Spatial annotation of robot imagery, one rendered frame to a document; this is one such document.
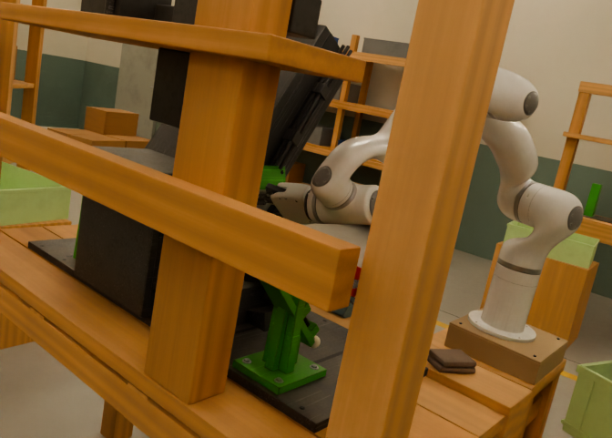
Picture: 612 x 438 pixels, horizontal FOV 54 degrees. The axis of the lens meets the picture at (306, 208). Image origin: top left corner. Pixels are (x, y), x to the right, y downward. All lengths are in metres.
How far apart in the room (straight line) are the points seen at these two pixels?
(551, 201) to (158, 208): 1.02
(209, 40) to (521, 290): 1.11
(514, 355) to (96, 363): 1.03
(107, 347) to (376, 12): 6.89
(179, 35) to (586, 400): 1.21
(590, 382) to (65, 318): 1.22
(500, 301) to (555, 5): 5.56
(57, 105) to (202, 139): 10.71
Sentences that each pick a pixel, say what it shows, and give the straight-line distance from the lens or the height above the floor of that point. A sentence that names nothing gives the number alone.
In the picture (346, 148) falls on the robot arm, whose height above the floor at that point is 1.37.
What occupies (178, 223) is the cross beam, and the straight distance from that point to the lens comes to 1.02.
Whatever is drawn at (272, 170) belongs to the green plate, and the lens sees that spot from 1.50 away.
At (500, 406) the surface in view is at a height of 0.89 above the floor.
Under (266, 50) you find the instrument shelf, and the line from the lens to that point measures 0.91.
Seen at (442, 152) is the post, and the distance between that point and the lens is 0.77.
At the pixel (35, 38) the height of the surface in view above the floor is 1.47.
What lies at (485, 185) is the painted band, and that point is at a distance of 7.05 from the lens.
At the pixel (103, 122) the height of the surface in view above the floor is 0.60.
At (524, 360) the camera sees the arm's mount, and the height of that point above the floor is 0.90.
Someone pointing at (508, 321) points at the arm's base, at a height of 0.96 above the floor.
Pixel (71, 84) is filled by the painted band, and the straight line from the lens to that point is 11.82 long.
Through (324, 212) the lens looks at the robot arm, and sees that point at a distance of 1.27.
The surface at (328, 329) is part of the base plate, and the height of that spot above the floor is 0.90.
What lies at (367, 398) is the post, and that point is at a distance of 0.87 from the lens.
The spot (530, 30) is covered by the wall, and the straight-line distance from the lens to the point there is 7.08.
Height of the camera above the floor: 1.47
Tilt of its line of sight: 11 degrees down
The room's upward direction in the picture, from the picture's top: 11 degrees clockwise
